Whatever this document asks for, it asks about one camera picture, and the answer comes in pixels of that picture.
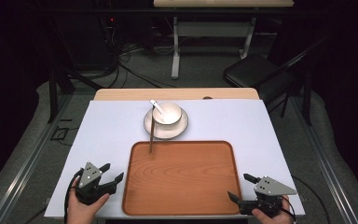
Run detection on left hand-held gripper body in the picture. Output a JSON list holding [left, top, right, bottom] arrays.
[[74, 161, 117, 206]]

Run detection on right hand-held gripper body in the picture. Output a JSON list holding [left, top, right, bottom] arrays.
[[238, 175, 298, 218]]

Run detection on brown wooden tray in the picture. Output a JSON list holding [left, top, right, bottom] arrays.
[[121, 140, 242, 217]]

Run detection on brown wooden chopsticks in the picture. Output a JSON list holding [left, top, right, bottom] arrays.
[[148, 105, 157, 155]]

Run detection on white plate with dark rim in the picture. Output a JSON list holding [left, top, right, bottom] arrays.
[[143, 106, 189, 140]]

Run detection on white ceramic spoon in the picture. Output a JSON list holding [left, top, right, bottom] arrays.
[[149, 99, 170, 121]]

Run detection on white bowl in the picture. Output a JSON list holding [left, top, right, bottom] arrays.
[[152, 102, 183, 126]]

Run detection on person's right hand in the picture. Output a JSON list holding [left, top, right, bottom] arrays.
[[251, 195, 295, 224]]

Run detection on person's left hand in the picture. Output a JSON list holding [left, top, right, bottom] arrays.
[[66, 176, 111, 224]]

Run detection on white table sheet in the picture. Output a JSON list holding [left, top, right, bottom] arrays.
[[44, 99, 306, 218]]

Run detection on black metal stand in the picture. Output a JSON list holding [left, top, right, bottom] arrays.
[[47, 18, 104, 124]]

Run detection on light wooden table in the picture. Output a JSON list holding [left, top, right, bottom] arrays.
[[92, 87, 260, 101]]

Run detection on black folding chair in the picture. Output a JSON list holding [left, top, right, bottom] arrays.
[[223, 35, 332, 127]]

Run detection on desk with white legs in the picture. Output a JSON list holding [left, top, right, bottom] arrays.
[[153, 0, 295, 80]]

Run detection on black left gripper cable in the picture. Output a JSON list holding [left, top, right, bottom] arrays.
[[62, 168, 85, 224]]

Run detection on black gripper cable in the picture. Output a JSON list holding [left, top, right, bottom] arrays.
[[62, 168, 85, 224], [281, 175, 333, 224]]

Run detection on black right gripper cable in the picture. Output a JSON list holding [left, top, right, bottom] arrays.
[[281, 175, 333, 224]]

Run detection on aluminium floor rail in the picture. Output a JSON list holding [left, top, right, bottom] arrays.
[[291, 95, 358, 224], [0, 92, 73, 224]]

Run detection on bundle of floor cables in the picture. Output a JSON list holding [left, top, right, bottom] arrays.
[[98, 13, 176, 90]]

